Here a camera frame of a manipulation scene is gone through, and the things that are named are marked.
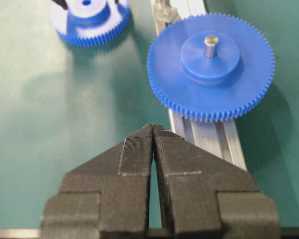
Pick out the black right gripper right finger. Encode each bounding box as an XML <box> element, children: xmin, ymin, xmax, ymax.
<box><xmin>153</xmin><ymin>125</ymin><xmax>280</xmax><ymax>239</ymax></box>

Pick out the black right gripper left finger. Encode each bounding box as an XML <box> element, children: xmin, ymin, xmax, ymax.
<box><xmin>40</xmin><ymin>125</ymin><xmax>153</xmax><ymax>239</ymax></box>

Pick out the small blue plastic gear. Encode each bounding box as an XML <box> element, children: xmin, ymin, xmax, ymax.
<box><xmin>50</xmin><ymin>0</ymin><xmax>130</xmax><ymax>47</ymax></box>

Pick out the steel shaft under large gear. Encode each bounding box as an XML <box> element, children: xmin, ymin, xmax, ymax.
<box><xmin>204</xmin><ymin>34</ymin><xmax>219</xmax><ymax>58</ymax></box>

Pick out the large blue plastic gear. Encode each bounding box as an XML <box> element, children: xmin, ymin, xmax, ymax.
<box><xmin>147</xmin><ymin>13</ymin><xmax>275</xmax><ymax>122</ymax></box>

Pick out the aluminium extrusion rail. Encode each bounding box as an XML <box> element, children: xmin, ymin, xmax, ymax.
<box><xmin>151</xmin><ymin>0</ymin><xmax>247</xmax><ymax>170</ymax></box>

